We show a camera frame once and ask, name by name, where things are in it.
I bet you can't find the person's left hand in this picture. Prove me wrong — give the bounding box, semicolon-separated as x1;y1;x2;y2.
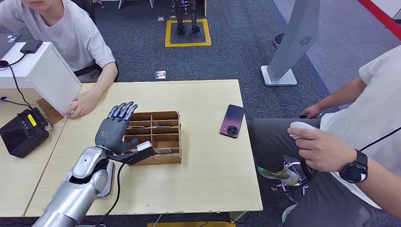
65;93;98;119
288;127;358;174

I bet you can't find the person's right hand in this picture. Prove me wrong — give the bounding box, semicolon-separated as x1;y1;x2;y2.
300;104;323;120

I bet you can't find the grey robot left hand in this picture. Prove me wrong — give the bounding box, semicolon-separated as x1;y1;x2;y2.
95;101;139;156

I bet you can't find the white computer mouse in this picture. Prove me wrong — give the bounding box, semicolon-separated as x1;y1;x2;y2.
288;121;317;140

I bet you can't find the green person's shoe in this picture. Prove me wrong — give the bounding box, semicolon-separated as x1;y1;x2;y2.
257;166;299;186
281;203;298;224

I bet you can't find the wooden card organizer box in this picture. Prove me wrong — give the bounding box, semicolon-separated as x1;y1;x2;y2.
123;110;183;166

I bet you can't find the person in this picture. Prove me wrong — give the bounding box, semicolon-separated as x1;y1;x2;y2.
0;0;119;119
247;44;401;227

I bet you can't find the brown board piece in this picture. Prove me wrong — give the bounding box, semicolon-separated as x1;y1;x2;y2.
36;98;65;125

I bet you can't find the black wristwatch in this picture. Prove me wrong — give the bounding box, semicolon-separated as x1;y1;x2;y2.
339;149;369;184

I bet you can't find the white box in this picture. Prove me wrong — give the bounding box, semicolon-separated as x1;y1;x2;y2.
0;41;83;115

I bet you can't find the black box device yellow label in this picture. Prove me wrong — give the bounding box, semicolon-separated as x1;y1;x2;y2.
0;107;54;159

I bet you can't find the grey kiosk stand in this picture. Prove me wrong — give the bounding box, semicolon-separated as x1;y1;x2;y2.
261;0;321;87

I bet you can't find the small black flat device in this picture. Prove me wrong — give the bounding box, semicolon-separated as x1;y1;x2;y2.
19;39;44;54

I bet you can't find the round stanchion base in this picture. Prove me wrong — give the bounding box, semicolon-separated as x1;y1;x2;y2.
271;32;285;50

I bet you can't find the dark purple smartphone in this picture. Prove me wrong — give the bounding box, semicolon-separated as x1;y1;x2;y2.
219;104;246;139

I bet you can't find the dark grey laptop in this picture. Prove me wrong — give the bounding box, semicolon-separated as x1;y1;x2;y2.
0;33;22;60

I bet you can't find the white table leg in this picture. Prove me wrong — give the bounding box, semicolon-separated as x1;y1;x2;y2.
229;211;249;222

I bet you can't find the red barrier belt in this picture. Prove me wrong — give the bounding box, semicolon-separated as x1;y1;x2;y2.
357;0;401;41

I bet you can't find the yellow floor tape square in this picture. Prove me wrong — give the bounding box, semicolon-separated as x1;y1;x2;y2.
165;18;212;48

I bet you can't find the white black humanoid robot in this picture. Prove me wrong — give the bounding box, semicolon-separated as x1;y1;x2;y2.
171;0;201;35

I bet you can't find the black camera cable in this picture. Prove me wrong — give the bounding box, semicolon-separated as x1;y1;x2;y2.
94;163;127;227

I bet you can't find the black lanyard cord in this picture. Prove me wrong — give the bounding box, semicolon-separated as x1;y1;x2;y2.
358;127;401;153

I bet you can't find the thin black cable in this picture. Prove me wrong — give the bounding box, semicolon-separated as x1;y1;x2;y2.
0;95;32;109

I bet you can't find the black cable with plug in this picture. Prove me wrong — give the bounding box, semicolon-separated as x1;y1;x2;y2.
0;52;35;110

